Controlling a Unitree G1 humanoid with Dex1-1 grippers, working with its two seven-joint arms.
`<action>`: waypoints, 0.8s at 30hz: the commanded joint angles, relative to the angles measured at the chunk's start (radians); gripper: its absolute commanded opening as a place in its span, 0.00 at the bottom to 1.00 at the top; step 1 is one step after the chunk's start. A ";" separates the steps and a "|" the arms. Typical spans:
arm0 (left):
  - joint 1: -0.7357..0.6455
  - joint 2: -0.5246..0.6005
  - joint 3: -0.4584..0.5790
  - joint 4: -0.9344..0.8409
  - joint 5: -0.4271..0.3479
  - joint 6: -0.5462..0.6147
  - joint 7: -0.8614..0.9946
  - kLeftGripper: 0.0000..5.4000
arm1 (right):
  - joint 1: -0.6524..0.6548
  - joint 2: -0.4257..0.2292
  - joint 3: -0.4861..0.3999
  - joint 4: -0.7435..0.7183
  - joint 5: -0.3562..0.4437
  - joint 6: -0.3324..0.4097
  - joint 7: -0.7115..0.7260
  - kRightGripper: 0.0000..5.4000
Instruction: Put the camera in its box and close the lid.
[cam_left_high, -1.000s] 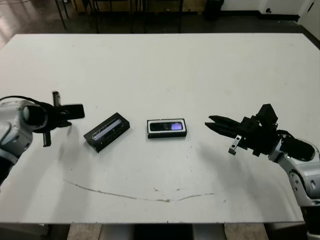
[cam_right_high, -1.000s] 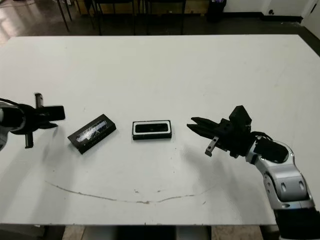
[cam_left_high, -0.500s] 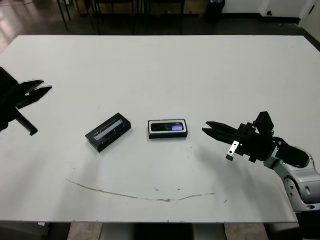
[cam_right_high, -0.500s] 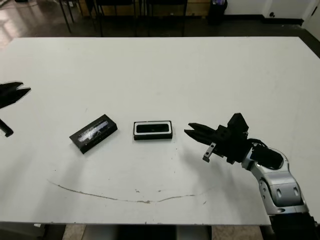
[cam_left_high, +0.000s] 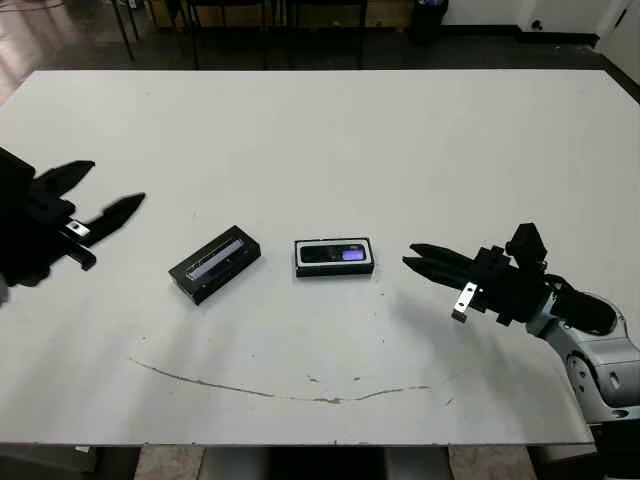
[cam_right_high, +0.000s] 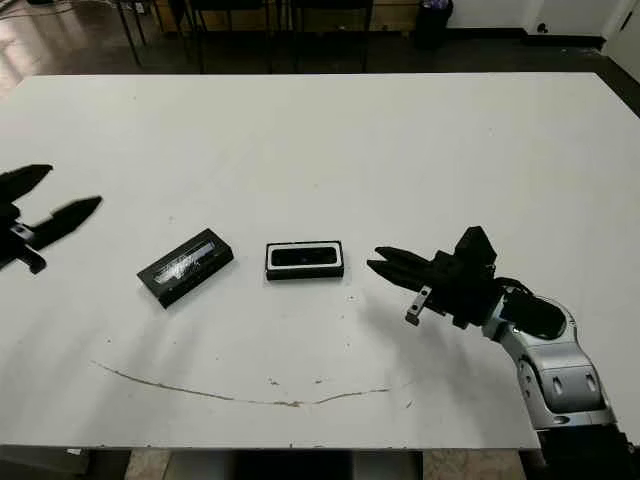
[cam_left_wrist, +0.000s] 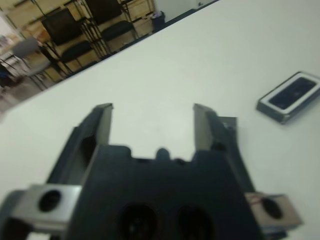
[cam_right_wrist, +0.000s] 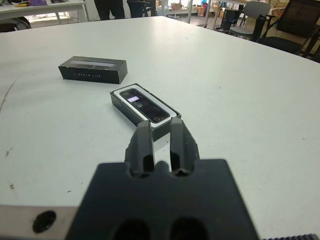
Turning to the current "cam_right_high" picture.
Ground thin black metal leg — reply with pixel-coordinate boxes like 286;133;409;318
117;0;147;69

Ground black chair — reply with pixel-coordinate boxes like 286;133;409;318
292;0;375;75
169;0;275;75

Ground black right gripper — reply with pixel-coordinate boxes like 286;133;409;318
366;245;502;331

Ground black box lid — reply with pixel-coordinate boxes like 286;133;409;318
136;228;236;311

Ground black waste bin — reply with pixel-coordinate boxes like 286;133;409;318
414;0;454;50

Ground black box base white insert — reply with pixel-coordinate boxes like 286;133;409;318
263;238;347;282

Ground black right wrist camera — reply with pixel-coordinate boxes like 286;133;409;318
454;225;499;275

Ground grey black robot body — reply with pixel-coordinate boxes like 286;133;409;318
172;449;424;480

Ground white door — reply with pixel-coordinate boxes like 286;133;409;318
602;0;640;56

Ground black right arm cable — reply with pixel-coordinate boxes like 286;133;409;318
494;276;539;301

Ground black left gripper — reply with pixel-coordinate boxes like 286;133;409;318
0;163;104;275

